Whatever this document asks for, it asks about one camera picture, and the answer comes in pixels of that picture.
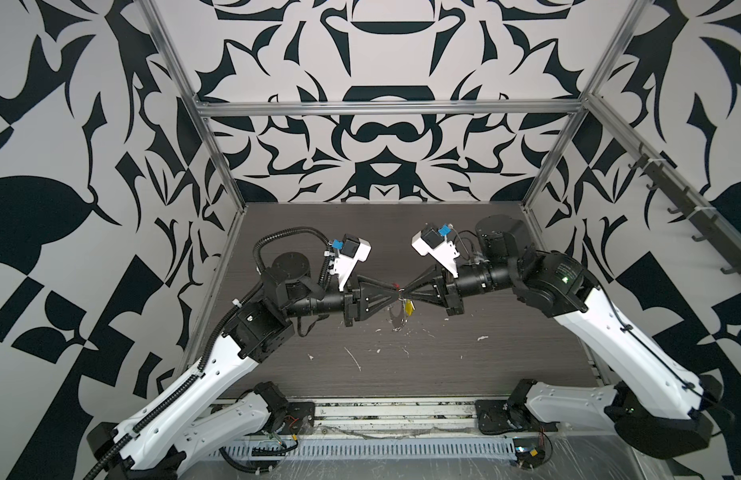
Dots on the aluminium frame corner post left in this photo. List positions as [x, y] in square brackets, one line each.
[166, 48]

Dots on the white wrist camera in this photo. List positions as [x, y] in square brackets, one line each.
[438, 242]
[343, 255]

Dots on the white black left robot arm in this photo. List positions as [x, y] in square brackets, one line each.
[166, 438]

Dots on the black wall hook rail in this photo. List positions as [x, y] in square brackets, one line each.
[688, 204]

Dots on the white slotted cable duct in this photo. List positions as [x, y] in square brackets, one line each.
[502, 449]

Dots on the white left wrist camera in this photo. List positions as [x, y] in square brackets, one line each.
[343, 255]

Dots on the aluminium frame corner post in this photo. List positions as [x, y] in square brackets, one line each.
[614, 50]
[166, 48]

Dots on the green lit circuit board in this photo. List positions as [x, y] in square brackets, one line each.
[532, 453]

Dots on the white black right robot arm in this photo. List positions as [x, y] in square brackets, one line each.
[657, 406]

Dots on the aluminium frame top crossbar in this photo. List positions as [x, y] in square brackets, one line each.
[399, 107]

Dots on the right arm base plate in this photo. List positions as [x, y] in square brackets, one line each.
[497, 417]

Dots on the aluminium frame corner post right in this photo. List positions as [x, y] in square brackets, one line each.
[614, 50]

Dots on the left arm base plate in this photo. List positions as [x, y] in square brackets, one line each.
[299, 419]

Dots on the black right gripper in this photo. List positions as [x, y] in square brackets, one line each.
[443, 293]

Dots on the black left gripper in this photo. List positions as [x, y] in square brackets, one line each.
[349, 306]

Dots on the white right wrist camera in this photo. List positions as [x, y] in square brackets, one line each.
[438, 242]

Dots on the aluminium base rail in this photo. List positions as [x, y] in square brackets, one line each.
[382, 418]

